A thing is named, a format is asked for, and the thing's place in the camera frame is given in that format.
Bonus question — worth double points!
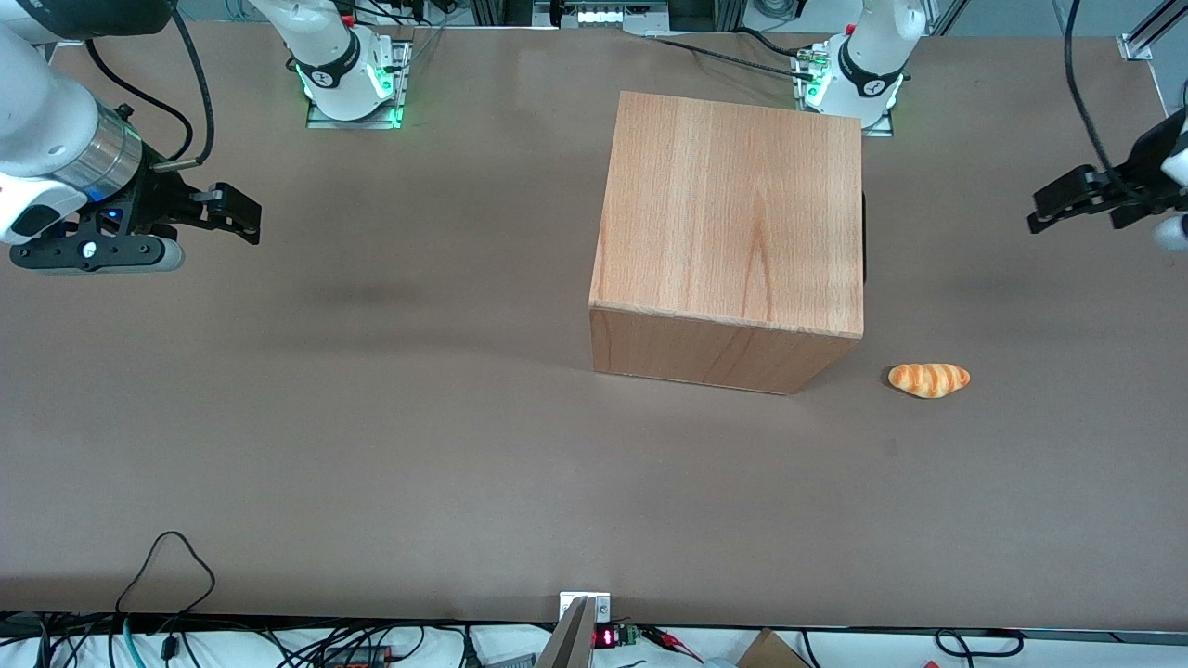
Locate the looped black cable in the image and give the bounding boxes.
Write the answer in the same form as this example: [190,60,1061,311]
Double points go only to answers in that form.
[115,531,217,617]

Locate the black cable with small loop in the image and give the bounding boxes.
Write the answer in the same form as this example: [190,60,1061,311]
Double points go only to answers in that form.
[935,628,1025,661]

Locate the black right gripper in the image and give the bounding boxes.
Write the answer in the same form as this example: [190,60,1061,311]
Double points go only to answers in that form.
[54,167,264,248]

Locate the aluminium frame profile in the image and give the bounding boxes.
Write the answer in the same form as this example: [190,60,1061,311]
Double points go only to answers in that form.
[1117,0,1188,62]

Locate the red and black test leads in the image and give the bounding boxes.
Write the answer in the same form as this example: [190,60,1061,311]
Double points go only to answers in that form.
[639,625,704,662]

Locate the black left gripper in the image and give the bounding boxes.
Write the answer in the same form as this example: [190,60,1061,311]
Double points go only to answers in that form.
[1027,109,1188,234]

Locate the black cable across table edge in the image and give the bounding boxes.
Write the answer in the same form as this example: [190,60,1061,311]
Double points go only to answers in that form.
[648,30,821,81]

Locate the brown cardboard piece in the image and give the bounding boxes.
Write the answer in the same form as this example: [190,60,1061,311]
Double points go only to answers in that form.
[737,628,811,668]

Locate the small metal bracket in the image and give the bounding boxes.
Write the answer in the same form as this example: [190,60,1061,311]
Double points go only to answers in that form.
[559,591,613,625]

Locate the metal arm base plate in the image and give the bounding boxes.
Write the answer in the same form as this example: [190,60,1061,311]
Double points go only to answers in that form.
[793,48,897,139]
[305,39,415,130]

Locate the thin black cable on right arm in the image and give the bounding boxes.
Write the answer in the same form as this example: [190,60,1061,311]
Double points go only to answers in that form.
[85,37,196,164]

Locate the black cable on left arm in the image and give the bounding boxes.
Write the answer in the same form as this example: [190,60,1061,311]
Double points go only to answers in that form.
[1064,0,1120,177]

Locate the orange striped toy bread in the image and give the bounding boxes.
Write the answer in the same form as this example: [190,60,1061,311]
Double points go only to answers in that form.
[888,362,972,400]

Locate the wooden drawer cabinet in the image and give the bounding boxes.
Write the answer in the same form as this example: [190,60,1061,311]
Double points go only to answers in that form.
[588,91,867,396]

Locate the white power strip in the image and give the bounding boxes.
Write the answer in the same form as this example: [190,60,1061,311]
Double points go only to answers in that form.
[555,0,671,30]

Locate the wooden beam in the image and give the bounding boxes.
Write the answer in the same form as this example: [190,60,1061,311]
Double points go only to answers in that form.
[533,597,596,668]

